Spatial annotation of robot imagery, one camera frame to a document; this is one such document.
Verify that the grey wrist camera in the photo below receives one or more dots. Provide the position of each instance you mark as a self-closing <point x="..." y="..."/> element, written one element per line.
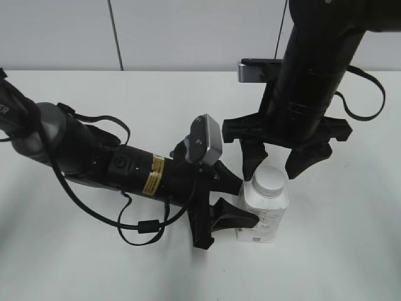
<point x="256" y="70"/>
<point x="203" y="143"/>

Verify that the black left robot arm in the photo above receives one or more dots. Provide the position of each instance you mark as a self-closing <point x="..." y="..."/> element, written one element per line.
<point x="78" y="151"/>

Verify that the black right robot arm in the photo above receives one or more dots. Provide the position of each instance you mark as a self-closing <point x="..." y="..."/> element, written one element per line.
<point x="301" y="85"/>

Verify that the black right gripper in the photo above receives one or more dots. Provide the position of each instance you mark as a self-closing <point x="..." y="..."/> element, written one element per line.
<point x="294" y="125"/>

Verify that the white round bottle cap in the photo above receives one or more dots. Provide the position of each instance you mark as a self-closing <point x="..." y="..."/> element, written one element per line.
<point x="268" y="181"/>

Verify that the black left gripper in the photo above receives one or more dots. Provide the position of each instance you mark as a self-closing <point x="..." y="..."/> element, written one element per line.
<point x="188" y="186"/>

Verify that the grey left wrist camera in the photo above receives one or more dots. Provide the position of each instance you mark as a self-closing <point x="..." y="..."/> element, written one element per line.
<point x="203" y="143"/>

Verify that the white yili changqing bottle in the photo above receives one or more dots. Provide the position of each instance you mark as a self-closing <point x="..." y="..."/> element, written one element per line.
<point x="269" y="209"/>

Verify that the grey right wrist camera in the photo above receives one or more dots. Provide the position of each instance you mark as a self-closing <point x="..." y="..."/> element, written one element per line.
<point x="256" y="70"/>

